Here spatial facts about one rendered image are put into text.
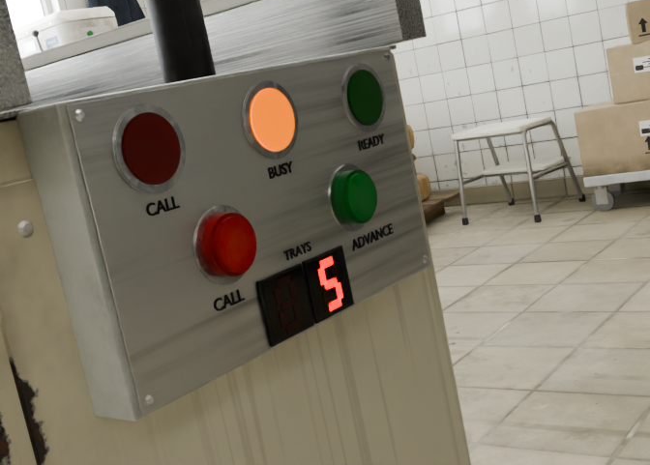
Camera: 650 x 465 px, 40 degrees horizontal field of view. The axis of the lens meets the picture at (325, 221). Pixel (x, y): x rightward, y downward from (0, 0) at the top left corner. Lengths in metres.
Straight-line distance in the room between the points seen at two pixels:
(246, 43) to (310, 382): 0.25
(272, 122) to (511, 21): 4.39
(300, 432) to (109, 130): 0.21
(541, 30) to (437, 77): 0.65
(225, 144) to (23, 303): 0.12
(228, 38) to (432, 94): 4.44
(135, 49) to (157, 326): 0.37
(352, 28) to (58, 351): 0.29
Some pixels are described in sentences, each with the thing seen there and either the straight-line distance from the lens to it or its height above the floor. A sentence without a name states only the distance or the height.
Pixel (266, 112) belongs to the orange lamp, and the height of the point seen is 0.82.
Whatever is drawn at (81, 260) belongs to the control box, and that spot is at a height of 0.77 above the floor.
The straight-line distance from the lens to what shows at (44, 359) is 0.41.
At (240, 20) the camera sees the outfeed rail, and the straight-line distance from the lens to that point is 0.65.
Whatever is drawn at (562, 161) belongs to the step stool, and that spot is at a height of 0.22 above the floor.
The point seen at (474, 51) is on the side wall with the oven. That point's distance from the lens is 4.93.
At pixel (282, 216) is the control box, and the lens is 0.46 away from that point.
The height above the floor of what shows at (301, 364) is 0.67.
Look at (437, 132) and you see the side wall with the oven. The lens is 5.10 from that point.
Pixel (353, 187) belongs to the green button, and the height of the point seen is 0.77.
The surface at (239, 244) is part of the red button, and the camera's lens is 0.42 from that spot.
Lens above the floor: 0.83
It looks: 9 degrees down
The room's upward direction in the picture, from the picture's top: 12 degrees counter-clockwise
